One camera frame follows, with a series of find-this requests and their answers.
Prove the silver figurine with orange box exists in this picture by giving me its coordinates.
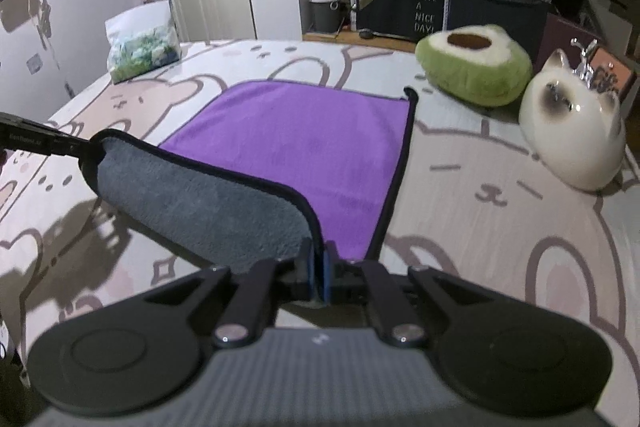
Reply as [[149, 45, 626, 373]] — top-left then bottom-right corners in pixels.
[[570, 38, 636, 101]]

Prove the tissue pack with green print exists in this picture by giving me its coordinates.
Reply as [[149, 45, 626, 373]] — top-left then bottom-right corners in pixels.
[[105, 0, 182, 84]]

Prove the white kitchen cabinet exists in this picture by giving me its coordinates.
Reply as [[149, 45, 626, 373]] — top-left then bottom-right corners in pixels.
[[169, 0, 256, 42]]

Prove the black have a nice day cloth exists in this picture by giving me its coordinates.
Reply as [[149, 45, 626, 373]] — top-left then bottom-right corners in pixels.
[[356, 0, 445, 42]]

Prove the purple and grey towel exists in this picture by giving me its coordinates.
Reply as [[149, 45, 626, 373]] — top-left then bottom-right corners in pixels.
[[80, 80, 418, 273]]

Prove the dark blue chair back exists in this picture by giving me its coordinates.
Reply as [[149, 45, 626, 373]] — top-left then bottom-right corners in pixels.
[[447, 0, 548, 61]]

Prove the white ceramic cat figurine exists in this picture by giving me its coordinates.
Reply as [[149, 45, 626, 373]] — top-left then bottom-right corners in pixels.
[[518, 49, 626, 192]]

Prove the dark trash bin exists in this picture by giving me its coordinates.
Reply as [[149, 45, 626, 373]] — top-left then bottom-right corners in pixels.
[[309, 0, 344, 34]]

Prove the avocado plush pillow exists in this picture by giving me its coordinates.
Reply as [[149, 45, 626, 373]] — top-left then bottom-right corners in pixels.
[[416, 24, 533, 107]]

